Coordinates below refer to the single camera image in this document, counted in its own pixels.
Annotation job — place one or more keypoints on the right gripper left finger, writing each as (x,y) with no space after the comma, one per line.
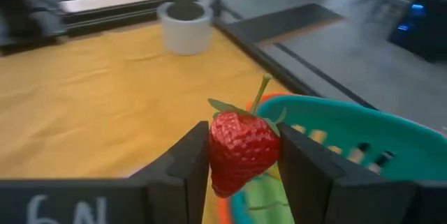
(181,182)

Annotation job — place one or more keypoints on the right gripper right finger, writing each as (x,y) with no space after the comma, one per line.
(314,189)

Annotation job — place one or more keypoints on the light green toy leaf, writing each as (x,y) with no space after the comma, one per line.
(265,203)

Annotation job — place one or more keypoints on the red toy strawberry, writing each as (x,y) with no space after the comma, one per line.
(241,147)

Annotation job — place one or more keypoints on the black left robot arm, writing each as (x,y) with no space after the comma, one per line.
(21,7)

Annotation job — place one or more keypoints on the teal basket orange rim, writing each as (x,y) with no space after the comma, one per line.
(366,130)

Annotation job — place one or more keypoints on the yellow cloth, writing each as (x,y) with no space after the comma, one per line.
(87,112)

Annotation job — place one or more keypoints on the artificial plant white pot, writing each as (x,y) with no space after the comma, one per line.
(185,32)

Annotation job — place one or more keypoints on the black striped-edge floor mat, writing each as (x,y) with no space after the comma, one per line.
(286,21)

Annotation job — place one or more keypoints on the black device blue lights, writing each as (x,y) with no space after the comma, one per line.
(419,28)

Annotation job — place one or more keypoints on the black aluminium table frame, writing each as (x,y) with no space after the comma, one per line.
(279,75)

